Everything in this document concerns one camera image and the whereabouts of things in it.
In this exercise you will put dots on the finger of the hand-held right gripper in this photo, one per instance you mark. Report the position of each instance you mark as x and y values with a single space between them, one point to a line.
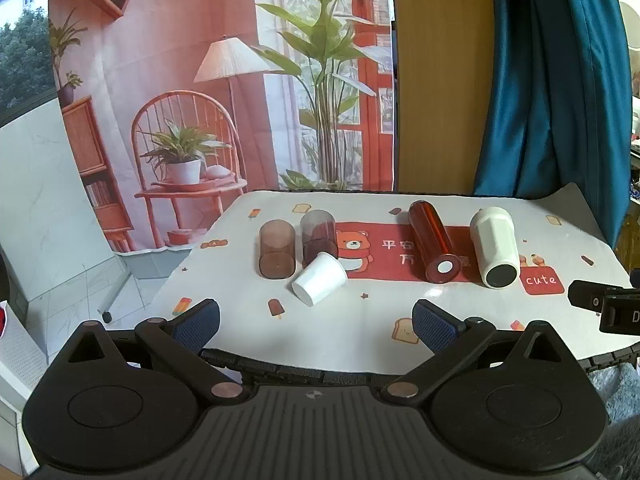
586 296

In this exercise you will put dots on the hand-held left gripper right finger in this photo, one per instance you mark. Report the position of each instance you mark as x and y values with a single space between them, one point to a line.
435 327

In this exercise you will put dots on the wooden wall panel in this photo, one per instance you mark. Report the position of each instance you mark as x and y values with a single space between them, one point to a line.
440 75

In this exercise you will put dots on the red translucent bottle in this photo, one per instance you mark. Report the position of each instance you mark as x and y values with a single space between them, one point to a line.
432 240

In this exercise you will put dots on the grey fluffy rug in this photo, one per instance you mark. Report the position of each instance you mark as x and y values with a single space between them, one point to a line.
617 410

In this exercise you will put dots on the stand leg with caster wheel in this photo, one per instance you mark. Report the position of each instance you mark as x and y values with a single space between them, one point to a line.
114 292

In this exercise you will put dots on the white paper cup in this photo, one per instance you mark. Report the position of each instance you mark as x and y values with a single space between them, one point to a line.
320 280

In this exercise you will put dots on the printed bear table mat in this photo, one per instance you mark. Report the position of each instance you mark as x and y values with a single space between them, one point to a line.
360 330

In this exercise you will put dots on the white faceted tumbler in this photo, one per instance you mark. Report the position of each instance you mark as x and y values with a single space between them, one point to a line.
492 245

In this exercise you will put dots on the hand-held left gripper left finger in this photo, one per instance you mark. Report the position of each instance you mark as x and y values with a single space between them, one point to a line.
197 322

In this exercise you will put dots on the printed room scene wall tapestry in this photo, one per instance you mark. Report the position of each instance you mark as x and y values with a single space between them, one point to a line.
210 110

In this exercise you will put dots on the white marble-pattern board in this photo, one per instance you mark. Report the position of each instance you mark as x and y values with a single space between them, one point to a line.
50 200

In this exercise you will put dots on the brown translucent plastic cup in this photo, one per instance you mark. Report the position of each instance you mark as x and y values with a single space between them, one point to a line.
276 249
318 237

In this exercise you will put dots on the blue curtain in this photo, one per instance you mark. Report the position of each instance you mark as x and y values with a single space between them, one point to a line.
550 85

